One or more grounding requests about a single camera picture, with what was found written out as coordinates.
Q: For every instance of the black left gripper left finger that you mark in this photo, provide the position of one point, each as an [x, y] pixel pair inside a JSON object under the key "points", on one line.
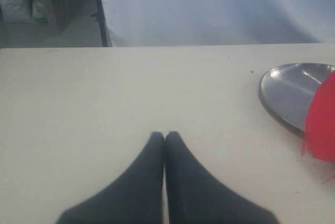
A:
{"points": [[134, 197]]}

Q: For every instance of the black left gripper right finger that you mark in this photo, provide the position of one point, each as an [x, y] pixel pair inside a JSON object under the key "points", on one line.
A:
{"points": [[195, 196]]}

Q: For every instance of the red and black spatula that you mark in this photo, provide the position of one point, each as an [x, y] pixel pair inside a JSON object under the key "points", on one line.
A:
{"points": [[319, 123]]}

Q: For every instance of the round steel plate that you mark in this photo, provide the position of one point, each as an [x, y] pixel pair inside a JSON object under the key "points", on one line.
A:
{"points": [[286, 92]]}

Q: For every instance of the black backdrop stand pole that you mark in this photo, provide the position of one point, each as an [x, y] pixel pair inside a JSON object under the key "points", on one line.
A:
{"points": [[100, 17]]}

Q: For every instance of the white backdrop cloth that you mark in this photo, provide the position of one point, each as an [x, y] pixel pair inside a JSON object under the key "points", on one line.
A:
{"points": [[218, 22]]}

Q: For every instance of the green white bag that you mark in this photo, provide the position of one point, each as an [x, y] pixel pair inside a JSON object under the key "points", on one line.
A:
{"points": [[38, 11]]}

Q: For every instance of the white plastic bag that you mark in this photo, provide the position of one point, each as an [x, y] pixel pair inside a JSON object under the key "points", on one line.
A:
{"points": [[16, 11]]}

